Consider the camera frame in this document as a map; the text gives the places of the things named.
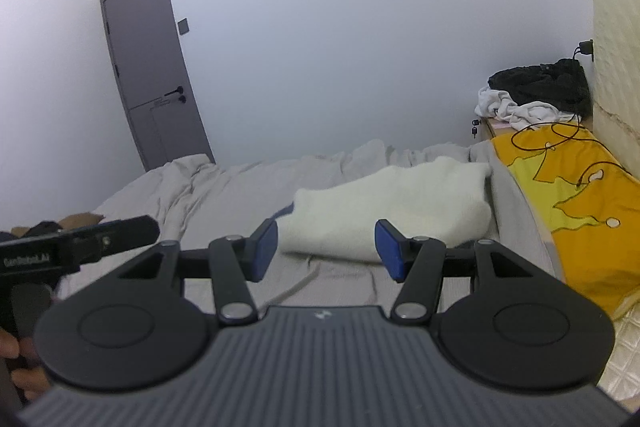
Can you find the grey bed sheet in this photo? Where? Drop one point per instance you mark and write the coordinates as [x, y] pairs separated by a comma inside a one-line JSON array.
[[225, 192]]

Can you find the white fuzzy striped sweater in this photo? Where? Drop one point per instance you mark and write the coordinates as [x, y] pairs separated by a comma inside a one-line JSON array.
[[390, 202]]

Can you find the cream padded headboard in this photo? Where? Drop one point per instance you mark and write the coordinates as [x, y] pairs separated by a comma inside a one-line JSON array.
[[617, 72]]

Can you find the cream quilted mattress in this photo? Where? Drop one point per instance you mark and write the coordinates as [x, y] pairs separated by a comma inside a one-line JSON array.
[[622, 357]]

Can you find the brown cloth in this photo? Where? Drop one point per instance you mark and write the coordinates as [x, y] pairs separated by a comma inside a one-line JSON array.
[[77, 221]]

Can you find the person's left hand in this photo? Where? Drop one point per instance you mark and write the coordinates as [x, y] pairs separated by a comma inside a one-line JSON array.
[[12, 347]]

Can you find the black charger plug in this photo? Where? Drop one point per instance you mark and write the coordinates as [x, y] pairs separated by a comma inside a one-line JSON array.
[[586, 48]]

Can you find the black clothes pile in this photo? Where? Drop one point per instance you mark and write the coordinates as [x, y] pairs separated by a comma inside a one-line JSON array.
[[545, 84]]

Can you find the grey wall switch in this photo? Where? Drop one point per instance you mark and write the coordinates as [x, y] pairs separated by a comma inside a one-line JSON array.
[[183, 26]]

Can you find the white crumpled cloth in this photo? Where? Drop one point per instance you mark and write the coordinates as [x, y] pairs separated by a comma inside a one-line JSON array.
[[500, 104]]

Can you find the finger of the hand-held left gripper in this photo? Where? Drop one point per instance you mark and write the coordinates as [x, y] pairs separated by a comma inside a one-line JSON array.
[[125, 229]]

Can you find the yellow printed blanket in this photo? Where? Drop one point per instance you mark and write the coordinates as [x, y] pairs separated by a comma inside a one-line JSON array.
[[575, 187]]

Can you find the grey door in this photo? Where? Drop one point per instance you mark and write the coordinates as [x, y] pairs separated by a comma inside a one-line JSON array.
[[145, 57]]

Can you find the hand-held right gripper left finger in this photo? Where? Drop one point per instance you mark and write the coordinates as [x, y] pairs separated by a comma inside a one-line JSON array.
[[265, 249]]

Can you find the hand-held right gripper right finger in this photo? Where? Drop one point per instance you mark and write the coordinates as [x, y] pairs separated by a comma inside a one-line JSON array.
[[390, 252]]

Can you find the small key bunch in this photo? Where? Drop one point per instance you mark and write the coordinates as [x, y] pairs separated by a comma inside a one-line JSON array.
[[474, 123]]

